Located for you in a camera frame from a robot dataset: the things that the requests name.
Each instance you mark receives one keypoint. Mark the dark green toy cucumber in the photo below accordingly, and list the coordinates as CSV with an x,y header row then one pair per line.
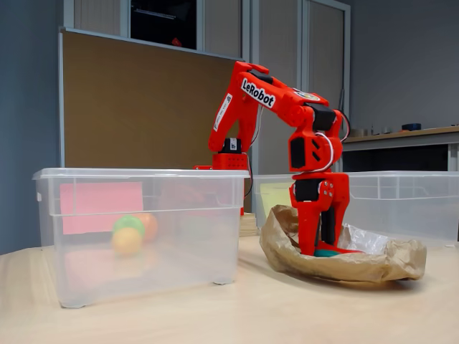
x,y
328,253

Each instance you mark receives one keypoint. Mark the red toy pepper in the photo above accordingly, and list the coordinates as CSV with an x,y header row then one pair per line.
x,y
349,249

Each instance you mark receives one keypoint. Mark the toy orange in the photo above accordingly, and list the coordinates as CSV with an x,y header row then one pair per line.
x,y
151,225

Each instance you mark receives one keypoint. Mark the green toy apple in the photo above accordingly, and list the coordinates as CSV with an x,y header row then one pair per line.
x,y
127,222

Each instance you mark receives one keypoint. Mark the yellow toy lemon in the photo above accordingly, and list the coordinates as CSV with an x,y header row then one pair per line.
x,y
127,242

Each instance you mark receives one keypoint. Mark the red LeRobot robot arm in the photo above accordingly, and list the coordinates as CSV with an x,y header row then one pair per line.
x,y
236,107

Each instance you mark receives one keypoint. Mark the clear plastic bin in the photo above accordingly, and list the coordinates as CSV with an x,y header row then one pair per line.
x,y
186,251
412,208

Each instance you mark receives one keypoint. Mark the yellow paper note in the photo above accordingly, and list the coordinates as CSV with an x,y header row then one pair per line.
x,y
276,197

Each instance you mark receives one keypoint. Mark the crumpled brown paper bag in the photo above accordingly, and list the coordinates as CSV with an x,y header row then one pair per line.
x,y
340,268

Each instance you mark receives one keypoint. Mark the wooden base block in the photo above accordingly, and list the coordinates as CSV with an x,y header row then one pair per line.
x,y
249,225

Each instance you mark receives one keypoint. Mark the grey sideboard with wooden top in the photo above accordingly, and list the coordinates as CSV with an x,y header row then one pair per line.
x,y
412,150

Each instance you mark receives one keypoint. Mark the grey leaning rods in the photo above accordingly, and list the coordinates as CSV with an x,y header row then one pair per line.
x,y
341,100

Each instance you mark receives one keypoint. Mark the red table clamp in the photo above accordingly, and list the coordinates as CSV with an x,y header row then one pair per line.
x,y
203,167

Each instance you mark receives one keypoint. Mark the grey tall cabinet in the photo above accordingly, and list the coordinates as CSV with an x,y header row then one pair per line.
x,y
276,18

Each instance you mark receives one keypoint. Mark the brown cork board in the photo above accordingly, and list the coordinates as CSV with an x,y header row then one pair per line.
x,y
143,107

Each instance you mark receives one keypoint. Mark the pink paper note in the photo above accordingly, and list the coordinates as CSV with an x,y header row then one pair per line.
x,y
93,208

